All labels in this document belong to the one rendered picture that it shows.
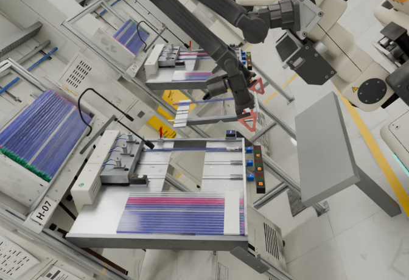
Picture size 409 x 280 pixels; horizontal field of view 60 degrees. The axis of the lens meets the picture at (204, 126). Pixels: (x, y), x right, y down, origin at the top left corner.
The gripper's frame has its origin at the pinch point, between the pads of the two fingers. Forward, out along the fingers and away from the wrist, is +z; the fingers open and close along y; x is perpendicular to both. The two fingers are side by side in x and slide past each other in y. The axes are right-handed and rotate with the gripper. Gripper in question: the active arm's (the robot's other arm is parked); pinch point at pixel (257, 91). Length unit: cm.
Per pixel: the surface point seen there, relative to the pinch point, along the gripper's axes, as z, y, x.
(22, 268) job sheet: -20, -1, -126
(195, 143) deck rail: 10, -33, -38
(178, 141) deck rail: 2, -36, -44
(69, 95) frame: -54, -48, -66
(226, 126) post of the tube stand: 22, -48, -18
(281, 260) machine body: 89, -12, -51
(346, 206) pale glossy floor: 94, -11, -3
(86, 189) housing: -24, -2, -83
